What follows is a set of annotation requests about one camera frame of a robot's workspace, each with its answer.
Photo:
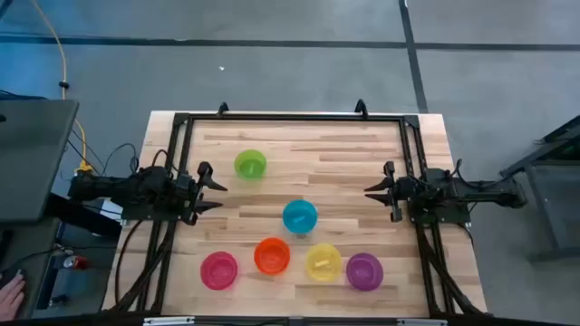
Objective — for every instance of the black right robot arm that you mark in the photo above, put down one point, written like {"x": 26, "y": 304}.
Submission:
{"x": 489, "y": 192}

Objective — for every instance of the pink translucent plastic bowl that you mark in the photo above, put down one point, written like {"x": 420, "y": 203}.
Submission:
{"x": 219, "y": 271}

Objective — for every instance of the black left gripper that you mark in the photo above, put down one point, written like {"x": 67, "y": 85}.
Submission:
{"x": 186, "y": 192}

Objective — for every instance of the white power box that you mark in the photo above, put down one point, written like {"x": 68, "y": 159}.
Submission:
{"x": 110, "y": 209}

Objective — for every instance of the black metal stand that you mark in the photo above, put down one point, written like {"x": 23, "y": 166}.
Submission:
{"x": 539, "y": 181}

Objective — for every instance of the black aluminium rig frame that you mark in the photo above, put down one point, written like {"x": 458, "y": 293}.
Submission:
{"x": 294, "y": 117}

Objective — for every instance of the person's hand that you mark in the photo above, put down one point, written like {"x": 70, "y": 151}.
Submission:
{"x": 11, "y": 296}

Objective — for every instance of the yellow translucent plastic bowl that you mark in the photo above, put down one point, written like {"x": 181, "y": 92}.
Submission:
{"x": 323, "y": 262}

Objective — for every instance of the green translucent plastic bowl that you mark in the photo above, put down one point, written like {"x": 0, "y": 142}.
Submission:
{"x": 250, "y": 164}

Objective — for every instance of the silver metal bracket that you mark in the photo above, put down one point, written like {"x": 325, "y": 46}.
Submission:
{"x": 422, "y": 322}
{"x": 168, "y": 321}

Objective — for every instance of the orange translucent plastic bowl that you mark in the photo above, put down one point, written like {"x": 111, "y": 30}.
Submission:
{"x": 272, "y": 256}

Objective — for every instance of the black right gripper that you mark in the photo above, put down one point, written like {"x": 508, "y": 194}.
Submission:
{"x": 403, "y": 192}

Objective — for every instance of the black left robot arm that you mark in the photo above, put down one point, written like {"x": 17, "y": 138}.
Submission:
{"x": 113, "y": 188}

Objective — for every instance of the purple translucent plastic bowl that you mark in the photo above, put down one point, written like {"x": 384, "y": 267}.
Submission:
{"x": 364, "y": 271}

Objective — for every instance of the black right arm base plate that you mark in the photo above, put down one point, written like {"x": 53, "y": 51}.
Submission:
{"x": 439, "y": 216}

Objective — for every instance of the grey desk top panel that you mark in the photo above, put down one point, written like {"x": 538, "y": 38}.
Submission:
{"x": 34, "y": 158}

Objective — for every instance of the dark lower desk surface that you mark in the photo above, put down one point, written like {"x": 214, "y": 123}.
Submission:
{"x": 31, "y": 253}

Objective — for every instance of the red drink can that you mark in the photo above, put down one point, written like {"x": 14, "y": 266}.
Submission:
{"x": 76, "y": 262}

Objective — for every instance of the blue translucent plastic bowl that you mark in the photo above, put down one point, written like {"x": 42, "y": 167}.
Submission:
{"x": 300, "y": 217}

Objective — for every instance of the black frame clamp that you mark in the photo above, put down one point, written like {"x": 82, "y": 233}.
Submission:
{"x": 361, "y": 107}
{"x": 223, "y": 108}

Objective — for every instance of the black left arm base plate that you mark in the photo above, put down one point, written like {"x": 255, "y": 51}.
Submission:
{"x": 149, "y": 213}

